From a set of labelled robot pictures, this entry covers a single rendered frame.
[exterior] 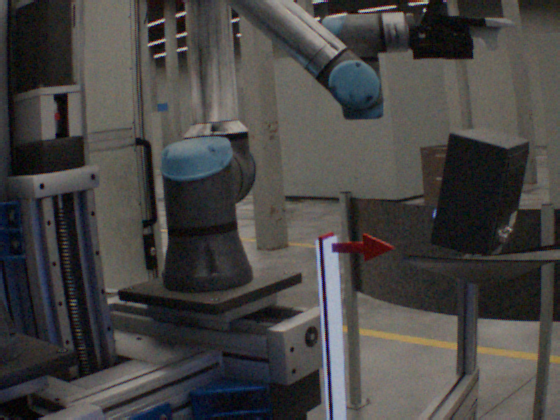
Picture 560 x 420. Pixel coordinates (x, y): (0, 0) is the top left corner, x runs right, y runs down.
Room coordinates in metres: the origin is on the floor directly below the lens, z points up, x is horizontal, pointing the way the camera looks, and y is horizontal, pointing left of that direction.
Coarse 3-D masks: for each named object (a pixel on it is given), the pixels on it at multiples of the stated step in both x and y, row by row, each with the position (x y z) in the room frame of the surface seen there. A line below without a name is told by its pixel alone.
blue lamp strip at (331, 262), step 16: (336, 240) 0.64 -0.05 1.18; (336, 256) 0.64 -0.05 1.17; (336, 272) 0.63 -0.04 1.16; (336, 288) 0.63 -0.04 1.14; (336, 304) 0.63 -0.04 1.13; (336, 320) 0.63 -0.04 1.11; (336, 336) 0.63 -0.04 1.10; (336, 352) 0.63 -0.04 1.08; (336, 368) 0.63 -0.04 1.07; (336, 384) 0.62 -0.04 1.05; (336, 400) 0.62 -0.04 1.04; (336, 416) 0.62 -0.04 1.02
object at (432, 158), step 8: (424, 152) 7.51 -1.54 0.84; (432, 152) 7.39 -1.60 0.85; (440, 152) 7.32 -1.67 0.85; (424, 160) 7.47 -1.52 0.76; (432, 160) 7.40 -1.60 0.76; (440, 160) 7.33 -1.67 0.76; (424, 168) 7.48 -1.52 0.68; (432, 168) 7.40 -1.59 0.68; (440, 168) 7.33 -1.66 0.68; (424, 176) 7.48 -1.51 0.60; (432, 176) 7.40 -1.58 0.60; (440, 176) 7.33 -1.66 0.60; (424, 184) 7.48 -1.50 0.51; (432, 184) 7.41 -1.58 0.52; (424, 192) 7.49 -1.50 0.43; (432, 192) 7.41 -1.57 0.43; (424, 200) 7.50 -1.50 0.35; (432, 200) 7.42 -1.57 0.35
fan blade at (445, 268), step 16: (416, 256) 0.49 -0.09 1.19; (480, 256) 0.51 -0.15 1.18; (496, 256) 0.50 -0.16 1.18; (512, 256) 0.49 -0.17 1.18; (528, 256) 0.48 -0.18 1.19; (544, 256) 0.47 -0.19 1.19; (448, 272) 0.61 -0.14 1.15; (464, 272) 0.61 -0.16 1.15; (480, 272) 0.62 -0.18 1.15; (496, 272) 0.63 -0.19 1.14; (512, 272) 0.64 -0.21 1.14
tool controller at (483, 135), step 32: (480, 128) 1.33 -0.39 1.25; (448, 160) 1.15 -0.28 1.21; (480, 160) 1.12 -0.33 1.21; (512, 160) 1.14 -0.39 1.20; (448, 192) 1.15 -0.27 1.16; (480, 192) 1.13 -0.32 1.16; (512, 192) 1.20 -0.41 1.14; (448, 224) 1.16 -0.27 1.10; (480, 224) 1.13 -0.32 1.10; (512, 224) 1.29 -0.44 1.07
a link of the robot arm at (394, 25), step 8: (384, 16) 1.25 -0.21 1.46; (392, 16) 1.24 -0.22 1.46; (400, 16) 1.24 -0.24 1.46; (384, 24) 1.23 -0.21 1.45; (392, 24) 1.23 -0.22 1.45; (400, 24) 1.23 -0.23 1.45; (392, 32) 1.22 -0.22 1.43; (400, 32) 1.23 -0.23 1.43; (392, 40) 1.24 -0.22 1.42; (400, 40) 1.23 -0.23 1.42; (408, 40) 1.24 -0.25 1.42; (392, 48) 1.25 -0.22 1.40; (400, 48) 1.25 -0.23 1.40; (408, 48) 1.25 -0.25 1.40
